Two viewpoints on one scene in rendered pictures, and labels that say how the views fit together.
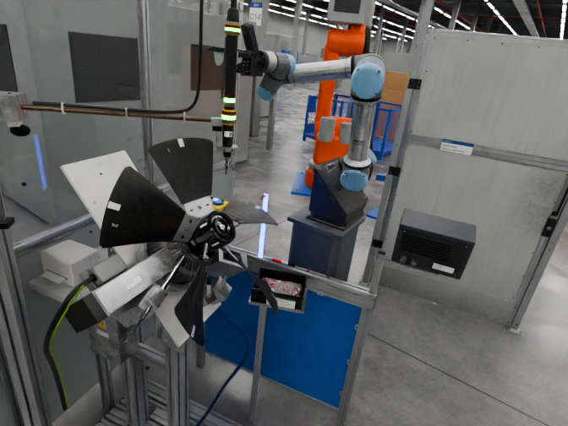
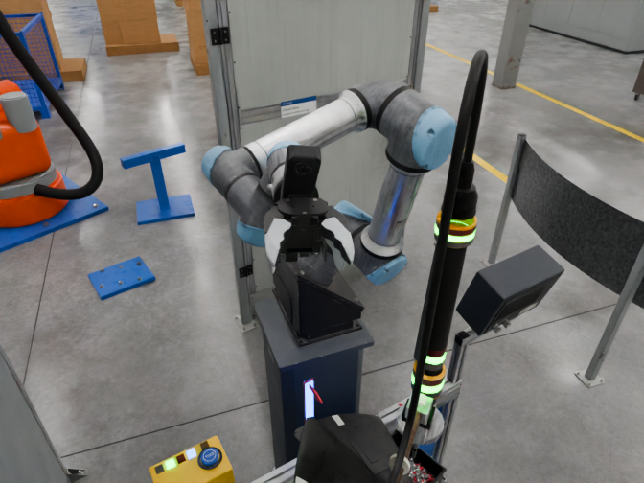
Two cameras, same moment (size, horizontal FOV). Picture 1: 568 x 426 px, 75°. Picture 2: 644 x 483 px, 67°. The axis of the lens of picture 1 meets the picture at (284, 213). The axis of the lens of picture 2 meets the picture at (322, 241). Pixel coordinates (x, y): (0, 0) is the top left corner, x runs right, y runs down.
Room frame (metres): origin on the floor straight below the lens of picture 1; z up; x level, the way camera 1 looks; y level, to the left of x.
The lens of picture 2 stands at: (1.00, 0.66, 2.10)
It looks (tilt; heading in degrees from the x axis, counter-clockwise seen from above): 34 degrees down; 308
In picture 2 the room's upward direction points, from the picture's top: straight up
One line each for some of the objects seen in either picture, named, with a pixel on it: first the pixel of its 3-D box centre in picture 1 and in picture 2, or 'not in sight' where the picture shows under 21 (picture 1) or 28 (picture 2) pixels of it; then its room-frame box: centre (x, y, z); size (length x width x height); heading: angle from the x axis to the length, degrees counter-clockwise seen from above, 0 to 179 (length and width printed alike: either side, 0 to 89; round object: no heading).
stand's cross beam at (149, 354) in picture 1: (155, 357); not in sight; (1.12, 0.46, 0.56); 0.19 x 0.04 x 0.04; 69
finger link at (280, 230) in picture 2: (218, 56); (275, 254); (1.37, 0.29, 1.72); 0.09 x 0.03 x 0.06; 115
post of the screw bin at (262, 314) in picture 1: (257, 363); not in sight; (1.30, 0.04, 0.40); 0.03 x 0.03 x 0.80; 84
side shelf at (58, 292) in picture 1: (91, 272); not in sight; (1.26, 0.76, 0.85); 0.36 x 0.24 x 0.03; 159
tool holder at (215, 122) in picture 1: (225, 133); (421, 408); (1.17, 0.22, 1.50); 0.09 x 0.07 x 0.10; 104
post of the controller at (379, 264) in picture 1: (377, 273); (457, 357); (1.32, -0.42, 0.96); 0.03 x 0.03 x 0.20; 69
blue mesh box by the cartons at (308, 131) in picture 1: (335, 119); not in sight; (8.39, -0.91, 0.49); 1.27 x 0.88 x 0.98; 147
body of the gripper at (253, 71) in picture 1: (248, 62); (299, 218); (1.42, 0.19, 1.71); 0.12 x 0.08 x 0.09; 137
